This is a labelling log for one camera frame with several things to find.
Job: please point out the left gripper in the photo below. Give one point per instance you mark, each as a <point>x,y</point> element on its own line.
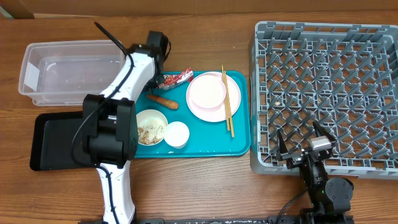
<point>161,79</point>

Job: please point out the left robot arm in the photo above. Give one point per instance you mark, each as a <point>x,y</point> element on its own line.
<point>109,132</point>

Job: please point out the small white cup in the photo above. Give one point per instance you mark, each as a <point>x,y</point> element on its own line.
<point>176,134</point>

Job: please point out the white bowl with food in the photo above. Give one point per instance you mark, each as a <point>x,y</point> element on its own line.
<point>151,114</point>

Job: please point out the red snack wrapper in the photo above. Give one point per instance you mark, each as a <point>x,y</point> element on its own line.
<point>174,80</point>

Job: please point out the clear plastic bin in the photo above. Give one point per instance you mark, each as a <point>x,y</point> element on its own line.
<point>63,73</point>

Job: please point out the orange carrot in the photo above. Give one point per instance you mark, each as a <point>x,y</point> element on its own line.
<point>173,105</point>

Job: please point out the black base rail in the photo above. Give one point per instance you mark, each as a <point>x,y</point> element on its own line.
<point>217,221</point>

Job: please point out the black tray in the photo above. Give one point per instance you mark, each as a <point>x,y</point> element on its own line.
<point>54,145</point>

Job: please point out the wooden chopstick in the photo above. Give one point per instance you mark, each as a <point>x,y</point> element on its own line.
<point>226,103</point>
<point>231,120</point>

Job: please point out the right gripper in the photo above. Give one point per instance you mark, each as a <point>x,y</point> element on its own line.
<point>294,158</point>

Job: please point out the grey dishwasher rack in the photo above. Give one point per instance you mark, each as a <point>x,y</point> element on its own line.
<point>343,76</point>

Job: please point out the rice and peanut shells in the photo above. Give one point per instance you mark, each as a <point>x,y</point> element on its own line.
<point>151,131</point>

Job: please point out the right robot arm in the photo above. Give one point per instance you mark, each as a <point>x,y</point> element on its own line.
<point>330,197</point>

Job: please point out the teal serving tray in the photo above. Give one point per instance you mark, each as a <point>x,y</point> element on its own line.
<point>206,139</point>

